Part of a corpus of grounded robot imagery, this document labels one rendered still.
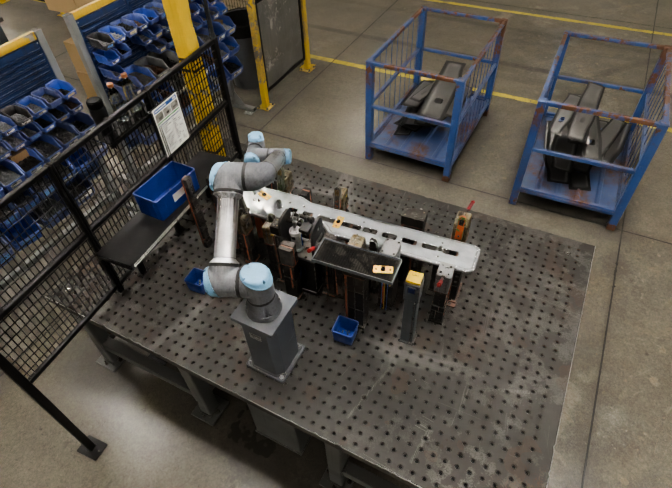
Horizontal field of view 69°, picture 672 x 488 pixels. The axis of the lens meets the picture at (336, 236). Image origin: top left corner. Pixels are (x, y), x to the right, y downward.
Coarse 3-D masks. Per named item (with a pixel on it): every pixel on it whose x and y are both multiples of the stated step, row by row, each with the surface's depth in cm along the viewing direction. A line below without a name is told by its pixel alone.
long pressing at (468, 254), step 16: (256, 192) 267; (272, 192) 267; (256, 208) 258; (272, 208) 258; (288, 208) 257; (304, 208) 257; (320, 208) 256; (368, 224) 247; (384, 224) 246; (368, 240) 239; (384, 240) 238; (400, 240) 238; (416, 240) 238; (432, 240) 237; (448, 240) 237; (416, 256) 230; (432, 256) 230; (448, 256) 230; (464, 256) 229; (464, 272) 223
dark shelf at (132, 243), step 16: (192, 160) 285; (208, 160) 284; (224, 160) 284; (128, 224) 249; (144, 224) 249; (160, 224) 248; (112, 240) 242; (128, 240) 241; (144, 240) 241; (96, 256) 236; (112, 256) 234; (128, 256) 234; (144, 256) 236
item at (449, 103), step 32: (384, 64) 375; (416, 64) 487; (448, 64) 455; (384, 96) 436; (416, 96) 426; (448, 96) 423; (480, 96) 479; (384, 128) 452; (416, 128) 433; (448, 128) 448; (448, 160) 404
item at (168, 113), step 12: (168, 96) 255; (156, 108) 249; (168, 108) 257; (180, 108) 266; (156, 120) 251; (168, 120) 260; (180, 120) 269; (168, 132) 262; (180, 132) 272; (168, 144) 265; (180, 144) 274; (168, 156) 267
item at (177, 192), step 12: (168, 168) 263; (180, 168) 265; (192, 168) 259; (156, 180) 258; (168, 180) 266; (180, 180) 272; (192, 180) 260; (144, 192) 253; (156, 192) 261; (168, 192) 246; (180, 192) 254; (144, 204) 248; (156, 204) 242; (168, 204) 249; (180, 204) 257; (156, 216) 250; (168, 216) 252
